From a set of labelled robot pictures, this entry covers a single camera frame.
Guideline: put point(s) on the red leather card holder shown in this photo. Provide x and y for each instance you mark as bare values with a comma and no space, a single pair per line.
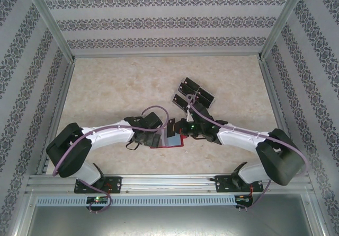
174,141

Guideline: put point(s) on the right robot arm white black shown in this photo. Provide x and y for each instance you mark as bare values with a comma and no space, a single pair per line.
238,138

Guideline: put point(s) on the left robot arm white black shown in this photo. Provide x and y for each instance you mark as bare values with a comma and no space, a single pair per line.
111,136

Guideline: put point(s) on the small circuit board green light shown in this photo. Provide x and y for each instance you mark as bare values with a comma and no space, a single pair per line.
98,199
243,198

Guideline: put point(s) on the grey metal sheet panel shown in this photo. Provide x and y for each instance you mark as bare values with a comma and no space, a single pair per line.
169,222

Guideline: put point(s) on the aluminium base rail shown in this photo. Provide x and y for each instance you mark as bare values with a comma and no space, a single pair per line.
169,184

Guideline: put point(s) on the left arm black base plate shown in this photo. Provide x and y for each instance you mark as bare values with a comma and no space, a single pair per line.
116,184

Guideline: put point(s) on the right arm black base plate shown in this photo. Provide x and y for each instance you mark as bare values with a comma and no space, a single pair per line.
222,184

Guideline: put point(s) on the aluminium table side rail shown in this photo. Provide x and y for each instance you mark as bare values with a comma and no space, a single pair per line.
275,100
57,114

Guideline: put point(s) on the aluminium frame post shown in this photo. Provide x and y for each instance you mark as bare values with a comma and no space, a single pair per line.
281,21
53,21

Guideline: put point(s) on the aluminium lower frame bar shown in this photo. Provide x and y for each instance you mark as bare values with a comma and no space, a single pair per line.
319,214
20,214

